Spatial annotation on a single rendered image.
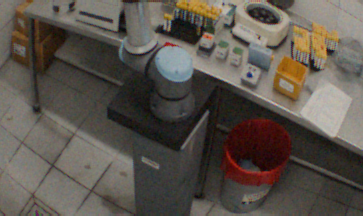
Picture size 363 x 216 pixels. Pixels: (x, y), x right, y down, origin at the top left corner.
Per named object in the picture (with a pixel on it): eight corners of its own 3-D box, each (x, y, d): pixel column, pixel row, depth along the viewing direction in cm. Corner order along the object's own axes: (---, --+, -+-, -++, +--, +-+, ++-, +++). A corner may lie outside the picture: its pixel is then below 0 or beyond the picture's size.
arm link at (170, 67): (175, 105, 196) (177, 75, 186) (143, 84, 202) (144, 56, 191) (199, 83, 203) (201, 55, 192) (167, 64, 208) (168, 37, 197)
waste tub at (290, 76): (271, 88, 229) (274, 70, 222) (281, 70, 237) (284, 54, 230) (296, 102, 225) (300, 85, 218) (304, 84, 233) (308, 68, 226)
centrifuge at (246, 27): (223, 31, 251) (225, 12, 242) (253, 9, 268) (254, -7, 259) (268, 57, 242) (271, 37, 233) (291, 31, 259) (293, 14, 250)
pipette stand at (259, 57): (246, 66, 236) (248, 48, 229) (249, 56, 241) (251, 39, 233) (267, 74, 234) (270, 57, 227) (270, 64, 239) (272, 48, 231)
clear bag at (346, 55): (332, 64, 246) (337, 38, 232) (330, 44, 258) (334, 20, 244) (366, 77, 244) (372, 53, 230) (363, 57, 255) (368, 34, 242)
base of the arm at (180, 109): (185, 127, 203) (187, 108, 196) (142, 114, 206) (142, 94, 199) (200, 95, 213) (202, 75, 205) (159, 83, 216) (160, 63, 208)
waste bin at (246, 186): (196, 206, 291) (207, 155, 259) (228, 160, 314) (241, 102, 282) (256, 226, 281) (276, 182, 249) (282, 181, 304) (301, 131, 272)
